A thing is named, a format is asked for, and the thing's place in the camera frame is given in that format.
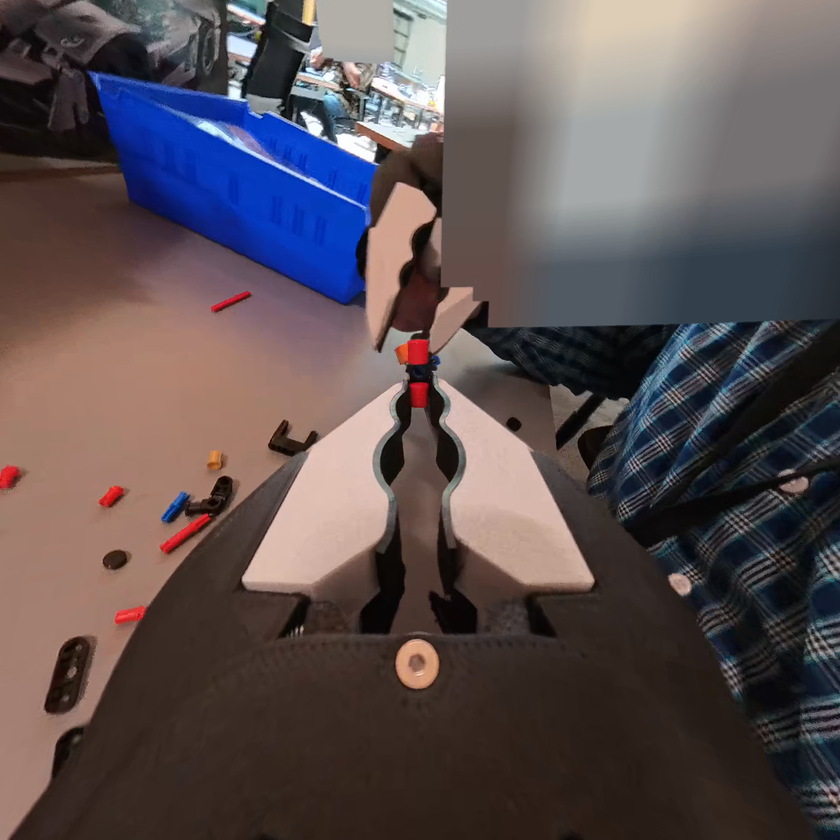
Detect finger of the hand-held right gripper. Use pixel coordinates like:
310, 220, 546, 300
364, 182, 438, 353
427, 285, 484, 357

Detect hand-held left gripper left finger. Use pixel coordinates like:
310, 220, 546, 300
241, 384, 403, 634

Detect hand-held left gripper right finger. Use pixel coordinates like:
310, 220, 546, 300
430, 377, 597, 634

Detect small lego subassembly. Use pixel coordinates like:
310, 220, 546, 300
394, 338, 439, 409

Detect person's right forearm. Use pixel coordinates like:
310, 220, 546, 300
467, 325, 680, 401

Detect black angled lego piece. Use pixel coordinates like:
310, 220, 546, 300
268, 420, 319, 455

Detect black lego connector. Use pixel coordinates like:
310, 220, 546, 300
185, 476, 235, 517

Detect clear bag of lego parts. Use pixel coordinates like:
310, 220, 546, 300
190, 115, 290, 161

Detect black lego beam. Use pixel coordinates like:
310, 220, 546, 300
51, 725, 86, 778
43, 635, 91, 715

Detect black lego set box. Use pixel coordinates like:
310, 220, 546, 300
0, 0, 231, 161

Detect blue plastic bin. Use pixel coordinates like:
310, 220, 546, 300
88, 71, 378, 306

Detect black office chair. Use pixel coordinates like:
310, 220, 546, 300
244, 0, 312, 118

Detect person's torso in plaid shirt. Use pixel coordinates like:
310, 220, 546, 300
586, 322, 840, 840

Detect black shoulder strap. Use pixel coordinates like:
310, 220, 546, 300
630, 341, 840, 549

